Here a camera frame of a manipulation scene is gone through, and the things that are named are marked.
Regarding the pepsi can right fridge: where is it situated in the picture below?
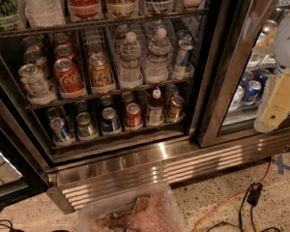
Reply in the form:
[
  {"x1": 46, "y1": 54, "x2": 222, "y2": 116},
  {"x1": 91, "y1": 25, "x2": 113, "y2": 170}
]
[{"x1": 242, "y1": 80, "x2": 261, "y2": 105}]

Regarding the blue pepsi can bottom shelf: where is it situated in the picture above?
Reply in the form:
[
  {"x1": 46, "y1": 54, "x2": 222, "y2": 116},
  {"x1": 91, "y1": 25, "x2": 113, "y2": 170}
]
[{"x1": 101, "y1": 107, "x2": 121, "y2": 134}]

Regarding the clear plastic bin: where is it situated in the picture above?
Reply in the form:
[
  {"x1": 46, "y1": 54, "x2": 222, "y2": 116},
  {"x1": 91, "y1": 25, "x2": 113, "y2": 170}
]
[{"x1": 77, "y1": 183, "x2": 188, "y2": 232}]

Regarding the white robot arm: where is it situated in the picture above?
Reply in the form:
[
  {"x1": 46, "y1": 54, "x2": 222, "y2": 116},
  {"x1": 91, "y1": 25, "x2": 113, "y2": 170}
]
[{"x1": 253, "y1": 13, "x2": 290, "y2": 132}]

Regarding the orange brown can middle shelf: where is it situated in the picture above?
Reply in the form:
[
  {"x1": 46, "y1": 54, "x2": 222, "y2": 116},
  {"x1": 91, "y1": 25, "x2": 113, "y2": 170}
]
[{"x1": 88, "y1": 54, "x2": 116, "y2": 94}]

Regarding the juice bottle white cap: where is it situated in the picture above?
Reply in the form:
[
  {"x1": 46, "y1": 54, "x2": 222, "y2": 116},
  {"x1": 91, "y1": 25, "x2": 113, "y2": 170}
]
[{"x1": 146, "y1": 89, "x2": 164, "y2": 126}]

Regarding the white silver can middle left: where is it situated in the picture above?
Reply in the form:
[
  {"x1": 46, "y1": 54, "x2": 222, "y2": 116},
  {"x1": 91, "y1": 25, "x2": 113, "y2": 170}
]
[{"x1": 18, "y1": 64, "x2": 57, "y2": 105}]

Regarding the steel fridge base grille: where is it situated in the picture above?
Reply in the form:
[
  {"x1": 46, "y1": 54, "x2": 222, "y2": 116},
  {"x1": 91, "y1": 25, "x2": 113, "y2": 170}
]
[{"x1": 46, "y1": 126, "x2": 290, "y2": 214}]

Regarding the red coke can rear bottom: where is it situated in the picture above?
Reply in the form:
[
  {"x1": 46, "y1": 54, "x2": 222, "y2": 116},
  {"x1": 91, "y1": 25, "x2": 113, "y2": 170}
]
[{"x1": 121, "y1": 92, "x2": 136, "y2": 108}]

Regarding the slim blue silver can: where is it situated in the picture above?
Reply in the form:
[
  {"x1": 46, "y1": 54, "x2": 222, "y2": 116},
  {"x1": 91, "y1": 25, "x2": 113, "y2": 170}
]
[{"x1": 173, "y1": 39, "x2": 194, "y2": 79}]

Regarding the red coke can front bottom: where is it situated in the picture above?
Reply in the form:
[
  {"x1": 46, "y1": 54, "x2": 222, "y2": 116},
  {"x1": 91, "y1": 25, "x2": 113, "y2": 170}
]
[{"x1": 125, "y1": 102, "x2": 143, "y2": 131}]

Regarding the red coca-cola can middle shelf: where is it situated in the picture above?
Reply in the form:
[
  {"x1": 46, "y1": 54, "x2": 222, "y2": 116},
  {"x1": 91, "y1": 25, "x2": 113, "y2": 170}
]
[{"x1": 54, "y1": 58, "x2": 87, "y2": 100}]

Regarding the blue white can bottom left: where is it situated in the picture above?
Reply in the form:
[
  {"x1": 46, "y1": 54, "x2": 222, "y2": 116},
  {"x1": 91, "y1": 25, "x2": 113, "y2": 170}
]
[{"x1": 49, "y1": 117, "x2": 75, "y2": 146}]

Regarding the water bottle right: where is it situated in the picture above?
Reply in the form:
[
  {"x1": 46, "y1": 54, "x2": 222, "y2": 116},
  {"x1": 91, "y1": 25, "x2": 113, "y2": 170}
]
[{"x1": 145, "y1": 28, "x2": 171, "y2": 84}]

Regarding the coca-cola bottle top shelf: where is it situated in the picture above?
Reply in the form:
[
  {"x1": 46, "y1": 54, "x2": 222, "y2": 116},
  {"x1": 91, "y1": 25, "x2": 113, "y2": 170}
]
[{"x1": 68, "y1": 0, "x2": 102, "y2": 21}]

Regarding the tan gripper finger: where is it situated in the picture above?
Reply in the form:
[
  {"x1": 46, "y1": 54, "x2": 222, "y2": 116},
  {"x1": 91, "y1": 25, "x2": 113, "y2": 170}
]
[{"x1": 253, "y1": 70, "x2": 290, "y2": 132}]

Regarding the red coke can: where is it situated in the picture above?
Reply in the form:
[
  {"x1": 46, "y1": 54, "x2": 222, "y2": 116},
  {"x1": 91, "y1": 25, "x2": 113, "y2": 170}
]
[
  {"x1": 125, "y1": 102, "x2": 143, "y2": 131},
  {"x1": 121, "y1": 92, "x2": 136, "y2": 108}
]

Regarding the orange extension cable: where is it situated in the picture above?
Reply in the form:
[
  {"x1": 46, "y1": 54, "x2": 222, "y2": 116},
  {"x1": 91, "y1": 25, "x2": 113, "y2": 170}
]
[{"x1": 192, "y1": 158, "x2": 274, "y2": 232}]

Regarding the black power adapter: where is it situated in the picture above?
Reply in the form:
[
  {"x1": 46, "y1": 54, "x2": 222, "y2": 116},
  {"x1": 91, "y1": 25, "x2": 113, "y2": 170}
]
[{"x1": 247, "y1": 183, "x2": 263, "y2": 207}]

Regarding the steel fridge door frame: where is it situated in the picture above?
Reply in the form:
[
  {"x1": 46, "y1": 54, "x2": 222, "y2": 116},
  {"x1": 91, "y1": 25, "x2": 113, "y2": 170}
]
[{"x1": 198, "y1": 0, "x2": 278, "y2": 147}]

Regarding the water bottle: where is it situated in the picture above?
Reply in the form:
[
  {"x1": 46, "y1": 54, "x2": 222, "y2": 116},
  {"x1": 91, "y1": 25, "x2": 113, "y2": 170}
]
[
  {"x1": 145, "y1": 28, "x2": 171, "y2": 84},
  {"x1": 119, "y1": 32, "x2": 142, "y2": 88}
]

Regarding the brown can bottom right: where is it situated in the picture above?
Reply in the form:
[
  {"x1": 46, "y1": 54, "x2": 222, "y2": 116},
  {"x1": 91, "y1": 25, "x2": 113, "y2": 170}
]
[{"x1": 167, "y1": 95, "x2": 185, "y2": 121}]

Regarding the water bottle left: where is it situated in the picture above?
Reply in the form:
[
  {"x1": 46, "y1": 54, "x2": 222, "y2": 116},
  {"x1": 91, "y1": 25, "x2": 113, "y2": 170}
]
[{"x1": 119, "y1": 32, "x2": 142, "y2": 88}]

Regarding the green soda can bottom shelf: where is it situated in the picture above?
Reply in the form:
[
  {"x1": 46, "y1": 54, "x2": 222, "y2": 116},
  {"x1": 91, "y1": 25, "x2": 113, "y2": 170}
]
[{"x1": 76, "y1": 112, "x2": 99, "y2": 141}]

